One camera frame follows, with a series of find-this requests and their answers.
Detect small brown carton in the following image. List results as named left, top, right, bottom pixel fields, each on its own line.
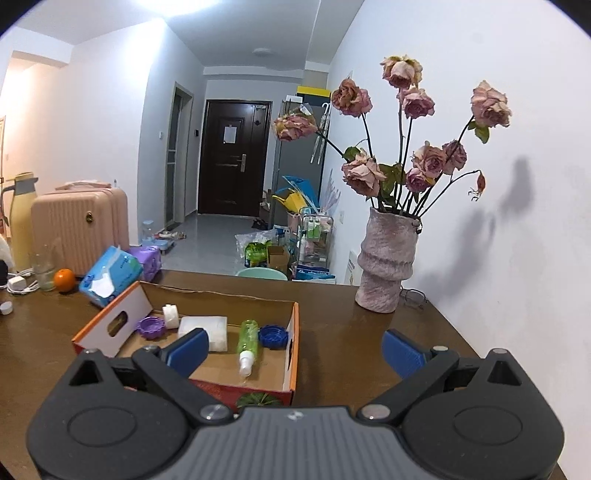
left=267, top=246, right=291, bottom=273

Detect grey refrigerator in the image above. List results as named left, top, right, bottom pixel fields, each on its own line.
left=270, top=102, right=331, bottom=227

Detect clear bag with paper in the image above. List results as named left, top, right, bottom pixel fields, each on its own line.
left=288, top=104, right=320, bottom=135

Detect folded white umbrella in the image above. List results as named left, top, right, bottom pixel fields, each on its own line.
left=310, top=102, right=331, bottom=164

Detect blue tissue pack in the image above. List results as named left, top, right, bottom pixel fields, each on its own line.
left=78, top=246, right=144, bottom=308

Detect dried pink roses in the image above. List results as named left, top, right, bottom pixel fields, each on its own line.
left=273, top=54, right=513, bottom=219

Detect green printed bag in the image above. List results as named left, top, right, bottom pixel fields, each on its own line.
left=244, top=240, right=273, bottom=269

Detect blue ridged lid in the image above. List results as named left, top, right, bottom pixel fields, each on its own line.
left=259, top=324, right=290, bottom=350

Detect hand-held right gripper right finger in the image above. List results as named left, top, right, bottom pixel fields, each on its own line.
left=357, top=329, right=532, bottom=422

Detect bright ceiling light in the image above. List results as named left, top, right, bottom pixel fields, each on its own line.
left=134, top=0, right=222, bottom=20

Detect clear glass cup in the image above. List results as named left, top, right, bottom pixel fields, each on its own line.
left=28, top=251, right=59, bottom=292

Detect green spray bottle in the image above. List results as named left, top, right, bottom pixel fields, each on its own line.
left=237, top=319, right=260, bottom=377

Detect wire rack with bottles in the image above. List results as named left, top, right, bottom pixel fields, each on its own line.
left=295, top=208, right=334, bottom=278

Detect green plastic basin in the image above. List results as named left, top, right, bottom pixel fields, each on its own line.
left=235, top=268, right=288, bottom=282

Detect pink ribbed suitcase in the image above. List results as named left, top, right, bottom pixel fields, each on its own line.
left=31, top=182, right=131, bottom=278

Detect pink stone vase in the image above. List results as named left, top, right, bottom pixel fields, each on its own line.
left=355, top=207, right=424, bottom=314

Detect yellow watering can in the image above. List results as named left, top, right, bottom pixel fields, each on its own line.
left=271, top=191, right=308, bottom=214

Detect dark brown entrance door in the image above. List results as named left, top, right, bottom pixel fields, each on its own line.
left=198, top=99, right=273, bottom=217

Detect white charger with cable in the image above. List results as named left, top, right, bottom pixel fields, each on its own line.
left=6, top=270, right=40, bottom=294

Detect yellow thermos jug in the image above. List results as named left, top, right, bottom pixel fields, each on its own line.
left=2, top=172, right=38, bottom=273

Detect purple plastic package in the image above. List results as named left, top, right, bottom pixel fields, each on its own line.
left=129, top=246, right=164, bottom=284

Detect purple ridged lid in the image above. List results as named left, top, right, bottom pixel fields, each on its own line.
left=137, top=316, right=166, bottom=341

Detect grey side door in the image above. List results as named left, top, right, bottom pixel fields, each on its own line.
left=165, top=82, right=194, bottom=227

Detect red cardboard box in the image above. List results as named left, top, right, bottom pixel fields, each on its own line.
left=71, top=280, right=300, bottom=408

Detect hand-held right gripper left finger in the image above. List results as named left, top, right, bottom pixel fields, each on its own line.
left=62, top=328, right=234, bottom=422

